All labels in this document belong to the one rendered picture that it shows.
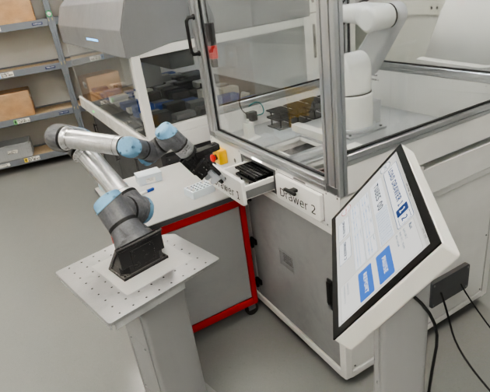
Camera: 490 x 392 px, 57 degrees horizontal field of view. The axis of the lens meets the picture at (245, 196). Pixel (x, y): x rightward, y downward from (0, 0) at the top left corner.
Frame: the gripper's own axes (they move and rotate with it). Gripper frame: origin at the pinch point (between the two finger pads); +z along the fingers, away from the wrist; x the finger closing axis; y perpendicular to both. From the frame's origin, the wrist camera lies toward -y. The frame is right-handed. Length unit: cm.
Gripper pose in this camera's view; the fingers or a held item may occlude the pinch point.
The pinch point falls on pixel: (222, 176)
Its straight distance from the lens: 195.5
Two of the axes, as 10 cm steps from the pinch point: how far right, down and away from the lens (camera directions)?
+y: -6.3, 7.7, -0.9
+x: 5.0, 3.2, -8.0
